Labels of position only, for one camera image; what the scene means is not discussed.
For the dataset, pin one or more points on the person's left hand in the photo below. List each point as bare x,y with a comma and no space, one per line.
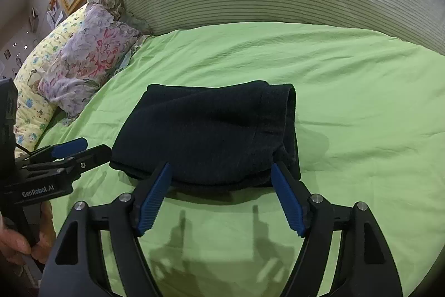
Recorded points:
14,241

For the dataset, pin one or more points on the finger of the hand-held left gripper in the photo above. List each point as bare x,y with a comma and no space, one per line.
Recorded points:
69,147
94,156

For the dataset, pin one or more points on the yellow printed pillow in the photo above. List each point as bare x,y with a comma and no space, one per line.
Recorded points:
33,88

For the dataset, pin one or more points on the floral pillow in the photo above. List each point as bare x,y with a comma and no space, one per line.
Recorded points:
87,57

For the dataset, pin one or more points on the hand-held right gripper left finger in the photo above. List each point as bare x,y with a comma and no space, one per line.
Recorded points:
154,199

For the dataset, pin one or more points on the black pants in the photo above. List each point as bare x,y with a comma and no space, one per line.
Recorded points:
208,130

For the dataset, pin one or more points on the wall photo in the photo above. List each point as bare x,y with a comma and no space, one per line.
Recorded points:
55,11

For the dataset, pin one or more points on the green bed sheet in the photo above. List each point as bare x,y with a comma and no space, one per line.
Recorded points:
365,102

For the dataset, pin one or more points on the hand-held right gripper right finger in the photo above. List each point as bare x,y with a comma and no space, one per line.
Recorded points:
286,199

